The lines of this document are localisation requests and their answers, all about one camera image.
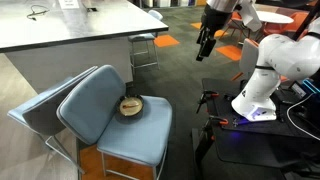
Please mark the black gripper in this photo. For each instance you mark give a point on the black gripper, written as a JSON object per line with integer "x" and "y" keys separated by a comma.
{"x": 216, "y": 16}

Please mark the orange marker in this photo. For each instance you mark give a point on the orange marker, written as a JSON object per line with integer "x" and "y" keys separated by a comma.
{"x": 130, "y": 106}

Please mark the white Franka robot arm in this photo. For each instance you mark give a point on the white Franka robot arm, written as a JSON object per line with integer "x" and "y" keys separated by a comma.
{"x": 290, "y": 56}

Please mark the black bowl with beige inside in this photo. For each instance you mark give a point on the black bowl with beige inside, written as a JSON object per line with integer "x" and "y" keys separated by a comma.
{"x": 121, "y": 111}

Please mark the grey orange chair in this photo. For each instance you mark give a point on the grey orange chair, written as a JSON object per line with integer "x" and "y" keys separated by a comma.
{"x": 248, "y": 58}

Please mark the black orange clamp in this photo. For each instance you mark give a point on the black orange clamp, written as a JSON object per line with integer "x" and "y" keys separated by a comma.
{"x": 220, "y": 120}
{"x": 208, "y": 94}

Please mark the grey stool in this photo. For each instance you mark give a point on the grey stool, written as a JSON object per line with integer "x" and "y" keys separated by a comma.
{"x": 143, "y": 36}

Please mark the round white table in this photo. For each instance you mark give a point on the round white table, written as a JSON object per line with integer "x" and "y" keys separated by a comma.
{"x": 273, "y": 16}

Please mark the black diagonal pole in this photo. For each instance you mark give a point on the black diagonal pole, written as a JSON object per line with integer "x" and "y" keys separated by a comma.
{"x": 305, "y": 23}

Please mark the black robot platform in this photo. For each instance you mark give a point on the black robot platform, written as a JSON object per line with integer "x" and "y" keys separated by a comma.
{"x": 250, "y": 146}

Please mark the black box with blue light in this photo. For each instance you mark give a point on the black box with blue light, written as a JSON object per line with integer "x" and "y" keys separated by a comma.
{"x": 310, "y": 86}

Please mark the light blue padded chair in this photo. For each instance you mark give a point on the light blue padded chair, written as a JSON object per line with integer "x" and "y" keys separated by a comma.
{"x": 133, "y": 133}

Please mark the black table outlet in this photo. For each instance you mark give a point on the black table outlet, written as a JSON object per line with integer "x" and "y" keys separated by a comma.
{"x": 92, "y": 9}

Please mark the white counter table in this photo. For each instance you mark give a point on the white counter table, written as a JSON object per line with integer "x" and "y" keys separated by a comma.
{"x": 66, "y": 26}

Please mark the white paper sheet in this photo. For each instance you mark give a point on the white paper sheet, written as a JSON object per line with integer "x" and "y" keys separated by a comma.
{"x": 68, "y": 3}

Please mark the blue chair with grey back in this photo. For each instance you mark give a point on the blue chair with grey back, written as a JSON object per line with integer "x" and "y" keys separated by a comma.
{"x": 40, "y": 113}

